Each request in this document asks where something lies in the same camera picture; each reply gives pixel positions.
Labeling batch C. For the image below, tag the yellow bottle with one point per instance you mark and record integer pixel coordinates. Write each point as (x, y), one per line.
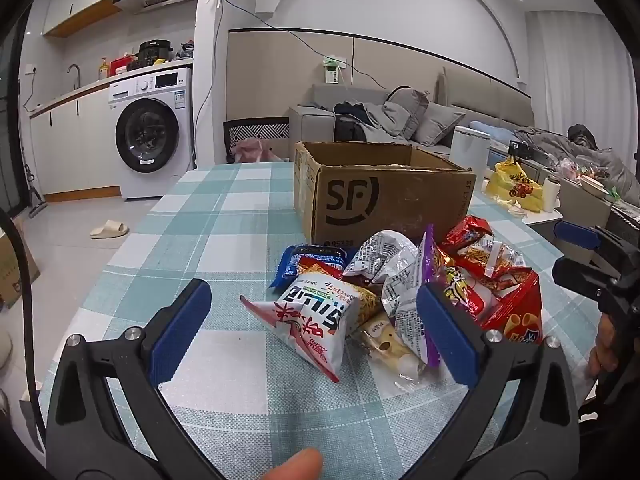
(103, 69)

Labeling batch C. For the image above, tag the white paper roll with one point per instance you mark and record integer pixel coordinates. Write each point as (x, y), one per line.
(551, 195)

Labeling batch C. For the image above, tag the blue snack packet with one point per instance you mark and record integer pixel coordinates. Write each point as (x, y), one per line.
(305, 260)

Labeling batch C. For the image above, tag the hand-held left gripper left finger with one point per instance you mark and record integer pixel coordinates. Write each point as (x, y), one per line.
(175, 340)

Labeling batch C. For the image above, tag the brown cardboard box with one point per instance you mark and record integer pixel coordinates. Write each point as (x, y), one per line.
(350, 195)

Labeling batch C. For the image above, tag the white curtain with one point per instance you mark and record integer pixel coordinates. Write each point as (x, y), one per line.
(575, 75)

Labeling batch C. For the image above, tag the metal faucet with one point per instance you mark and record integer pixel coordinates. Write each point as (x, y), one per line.
(75, 72)

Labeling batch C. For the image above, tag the patterned black chair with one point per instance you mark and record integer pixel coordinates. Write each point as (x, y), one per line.
(255, 127)

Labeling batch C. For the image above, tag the person's left hand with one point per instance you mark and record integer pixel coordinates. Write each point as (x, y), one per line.
(295, 466)

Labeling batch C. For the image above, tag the clear cake packet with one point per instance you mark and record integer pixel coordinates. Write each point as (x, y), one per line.
(382, 349)

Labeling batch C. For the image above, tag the white bin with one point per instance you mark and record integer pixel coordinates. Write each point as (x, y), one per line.
(470, 152)

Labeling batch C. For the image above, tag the red and orange snack packet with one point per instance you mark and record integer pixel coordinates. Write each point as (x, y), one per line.
(520, 310)

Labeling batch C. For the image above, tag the white and red snack packet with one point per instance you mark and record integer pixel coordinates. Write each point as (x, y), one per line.
(310, 322)

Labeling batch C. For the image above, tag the grey pillow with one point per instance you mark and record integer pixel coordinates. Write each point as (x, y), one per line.
(440, 122)
(407, 110)

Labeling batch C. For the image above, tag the red noodle snack packet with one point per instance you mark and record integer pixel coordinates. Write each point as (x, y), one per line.
(475, 242)

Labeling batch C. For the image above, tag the wall socket panel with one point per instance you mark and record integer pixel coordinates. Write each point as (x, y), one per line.
(332, 67)

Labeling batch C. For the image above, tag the yellow and red snack packet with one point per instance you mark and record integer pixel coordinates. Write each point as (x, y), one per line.
(369, 305)

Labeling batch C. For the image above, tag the grey blanket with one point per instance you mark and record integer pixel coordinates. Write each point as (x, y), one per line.
(600, 160)

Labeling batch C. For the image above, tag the grey sofa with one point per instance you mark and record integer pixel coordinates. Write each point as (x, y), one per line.
(320, 100)

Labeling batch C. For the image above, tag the person's right hand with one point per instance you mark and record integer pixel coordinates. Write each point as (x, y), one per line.
(602, 350)

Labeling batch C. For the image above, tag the black pressure cooker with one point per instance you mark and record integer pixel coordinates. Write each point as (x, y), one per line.
(155, 52)

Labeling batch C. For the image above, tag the beige slipper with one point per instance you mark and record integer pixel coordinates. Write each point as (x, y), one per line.
(109, 230)

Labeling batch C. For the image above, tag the checked teal tablecloth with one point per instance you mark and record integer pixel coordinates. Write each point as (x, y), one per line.
(225, 230)

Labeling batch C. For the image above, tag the white kitchen counter cabinet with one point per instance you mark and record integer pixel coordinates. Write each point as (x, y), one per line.
(75, 145)

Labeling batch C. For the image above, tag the white and grey snack packet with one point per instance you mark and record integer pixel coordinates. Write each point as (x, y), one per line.
(385, 260)

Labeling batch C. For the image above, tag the purple snack packet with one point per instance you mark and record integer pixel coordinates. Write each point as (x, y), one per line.
(429, 265)

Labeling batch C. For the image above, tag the pink bag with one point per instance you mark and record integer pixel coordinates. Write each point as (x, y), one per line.
(252, 152)

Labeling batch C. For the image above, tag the white wall cabinet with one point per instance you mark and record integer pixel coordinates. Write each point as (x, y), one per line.
(85, 7)

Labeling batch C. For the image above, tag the small cardboard box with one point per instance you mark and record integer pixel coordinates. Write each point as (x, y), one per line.
(15, 270)

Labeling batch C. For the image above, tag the red box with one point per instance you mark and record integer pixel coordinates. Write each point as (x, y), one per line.
(120, 66)

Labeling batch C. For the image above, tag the yellow plastic bag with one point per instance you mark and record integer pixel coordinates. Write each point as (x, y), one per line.
(515, 185)

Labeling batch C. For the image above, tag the small black camera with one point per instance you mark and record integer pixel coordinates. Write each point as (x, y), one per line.
(520, 149)

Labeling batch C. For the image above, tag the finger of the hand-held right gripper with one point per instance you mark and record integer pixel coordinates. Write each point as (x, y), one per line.
(575, 234)
(575, 272)

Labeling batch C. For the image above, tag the dark clothes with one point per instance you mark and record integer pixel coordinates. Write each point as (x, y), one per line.
(350, 120)

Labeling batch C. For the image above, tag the white washing machine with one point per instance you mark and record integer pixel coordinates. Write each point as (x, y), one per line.
(155, 135)

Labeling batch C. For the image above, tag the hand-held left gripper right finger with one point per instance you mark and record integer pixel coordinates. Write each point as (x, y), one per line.
(447, 330)

